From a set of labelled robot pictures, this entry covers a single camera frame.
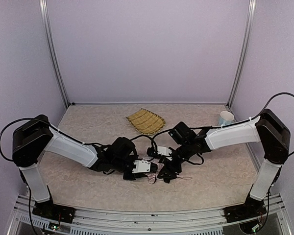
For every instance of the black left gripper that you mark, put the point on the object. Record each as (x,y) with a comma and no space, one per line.
(131,175)

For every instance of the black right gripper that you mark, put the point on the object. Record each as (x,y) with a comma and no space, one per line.
(171,167)

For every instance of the pink folding umbrella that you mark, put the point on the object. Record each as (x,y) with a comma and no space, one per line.
(152,177)

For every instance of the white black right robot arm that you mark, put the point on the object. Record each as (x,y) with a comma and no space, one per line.
(266,129)

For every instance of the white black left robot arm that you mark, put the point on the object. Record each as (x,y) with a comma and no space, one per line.
(38,136)

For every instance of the woven bamboo tray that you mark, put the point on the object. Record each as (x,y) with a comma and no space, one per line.
(146,122)

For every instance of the light blue mug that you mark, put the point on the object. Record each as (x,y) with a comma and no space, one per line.
(225,118)

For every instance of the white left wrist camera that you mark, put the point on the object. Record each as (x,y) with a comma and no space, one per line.
(143,166)

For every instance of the aluminium front rail frame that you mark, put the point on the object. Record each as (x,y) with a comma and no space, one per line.
(86,221)

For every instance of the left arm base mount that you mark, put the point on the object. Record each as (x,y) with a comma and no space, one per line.
(53,211)

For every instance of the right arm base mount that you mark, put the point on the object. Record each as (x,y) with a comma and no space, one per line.
(249,209)

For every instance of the right aluminium corner post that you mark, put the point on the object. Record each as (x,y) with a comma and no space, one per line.
(243,52)

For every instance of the aluminium corner post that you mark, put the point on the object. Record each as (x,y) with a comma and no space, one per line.
(52,52)
(243,52)

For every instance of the left aluminium corner post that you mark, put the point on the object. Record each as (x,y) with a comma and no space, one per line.
(52,52)

